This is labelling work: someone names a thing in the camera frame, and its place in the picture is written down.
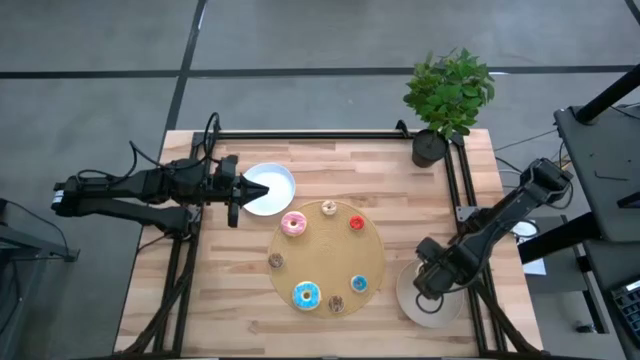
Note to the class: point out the black hex key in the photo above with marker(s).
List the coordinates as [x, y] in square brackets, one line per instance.
[612, 176]

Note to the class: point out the black desk base frame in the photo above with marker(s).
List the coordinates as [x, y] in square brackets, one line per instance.
[550, 245]

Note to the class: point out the black metal stand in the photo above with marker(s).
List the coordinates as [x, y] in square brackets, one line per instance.
[70, 255]

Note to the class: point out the black keyboard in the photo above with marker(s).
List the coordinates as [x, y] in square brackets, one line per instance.
[627, 310]

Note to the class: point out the round woven straw placemat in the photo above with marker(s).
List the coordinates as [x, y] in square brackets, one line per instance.
[325, 250]

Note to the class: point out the small chocolate sprinkle donut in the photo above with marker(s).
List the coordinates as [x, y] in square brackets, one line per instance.
[336, 303]
[275, 260]

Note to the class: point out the small red frosted donut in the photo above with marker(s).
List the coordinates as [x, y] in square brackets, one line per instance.
[356, 222]

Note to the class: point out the large pink frosted donut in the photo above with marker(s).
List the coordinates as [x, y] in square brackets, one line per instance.
[293, 223]

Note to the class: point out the black round pole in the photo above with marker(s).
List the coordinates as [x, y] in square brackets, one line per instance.
[610, 95]

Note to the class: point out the large blue frosted donut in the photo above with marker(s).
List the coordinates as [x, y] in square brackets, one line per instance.
[306, 295]

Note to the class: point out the beige round plate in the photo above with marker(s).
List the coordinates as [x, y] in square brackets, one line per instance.
[450, 312]

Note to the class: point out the potted green plant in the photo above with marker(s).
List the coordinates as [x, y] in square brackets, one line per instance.
[447, 95]

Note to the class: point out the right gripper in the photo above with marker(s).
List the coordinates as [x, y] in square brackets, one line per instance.
[440, 270]

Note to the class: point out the dark grey desk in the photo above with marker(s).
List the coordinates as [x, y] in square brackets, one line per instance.
[600, 170]

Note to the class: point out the white paper sheet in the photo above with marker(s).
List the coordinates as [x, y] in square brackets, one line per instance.
[536, 267]

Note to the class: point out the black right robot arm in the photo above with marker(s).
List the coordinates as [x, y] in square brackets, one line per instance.
[505, 210]

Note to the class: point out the small white frosted donut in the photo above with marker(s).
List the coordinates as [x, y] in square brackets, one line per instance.
[329, 207]

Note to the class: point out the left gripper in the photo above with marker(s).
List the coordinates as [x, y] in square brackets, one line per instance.
[225, 180]

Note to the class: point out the white round plate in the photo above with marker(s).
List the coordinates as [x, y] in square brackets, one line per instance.
[275, 192]

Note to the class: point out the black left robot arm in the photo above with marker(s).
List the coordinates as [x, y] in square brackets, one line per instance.
[125, 185]

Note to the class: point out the small blue frosted donut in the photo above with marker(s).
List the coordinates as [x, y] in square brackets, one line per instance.
[359, 283]

